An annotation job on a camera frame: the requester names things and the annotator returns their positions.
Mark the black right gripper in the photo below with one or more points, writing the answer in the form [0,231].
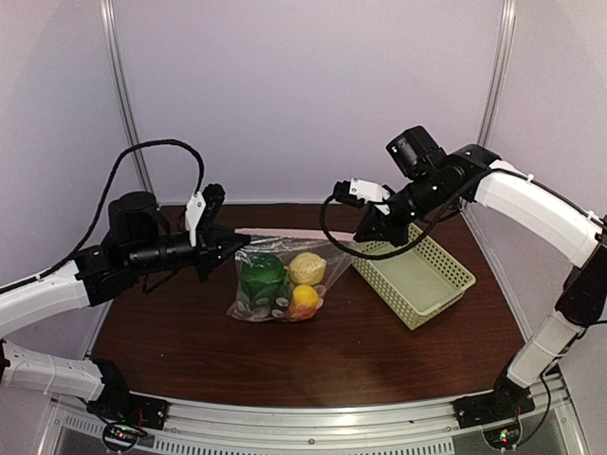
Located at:
[382,227]

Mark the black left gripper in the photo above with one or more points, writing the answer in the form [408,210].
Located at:
[208,245]

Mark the toy bok choy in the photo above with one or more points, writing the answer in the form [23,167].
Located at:
[262,276]

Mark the clear zip top bag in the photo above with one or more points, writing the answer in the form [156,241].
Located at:
[285,243]

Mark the beige toy walnut ball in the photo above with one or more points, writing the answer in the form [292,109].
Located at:
[307,268]

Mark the yellow toy lemon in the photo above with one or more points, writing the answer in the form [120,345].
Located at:
[305,296]

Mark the orange toy mango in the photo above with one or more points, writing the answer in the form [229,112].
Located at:
[299,312]

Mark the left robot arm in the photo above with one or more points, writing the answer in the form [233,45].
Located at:
[139,243]

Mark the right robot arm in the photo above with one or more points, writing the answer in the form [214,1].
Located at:
[477,175]

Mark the green plastic basket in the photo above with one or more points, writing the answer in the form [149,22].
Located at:
[419,284]

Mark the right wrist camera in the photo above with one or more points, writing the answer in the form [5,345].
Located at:
[356,193]

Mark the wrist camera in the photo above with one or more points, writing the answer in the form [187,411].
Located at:
[202,208]
[356,193]

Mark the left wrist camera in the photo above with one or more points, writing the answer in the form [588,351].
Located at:
[202,208]

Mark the aluminium front rail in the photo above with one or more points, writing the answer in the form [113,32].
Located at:
[418,427]

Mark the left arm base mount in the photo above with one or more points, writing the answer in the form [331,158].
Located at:
[126,425]

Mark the right aluminium frame post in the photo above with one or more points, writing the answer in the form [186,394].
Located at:
[502,56]

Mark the aluminium frame post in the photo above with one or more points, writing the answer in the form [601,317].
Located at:
[502,56]
[112,38]

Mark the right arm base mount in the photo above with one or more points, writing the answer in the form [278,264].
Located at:
[499,420]

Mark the left aluminium frame post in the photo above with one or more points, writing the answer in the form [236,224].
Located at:
[112,38]

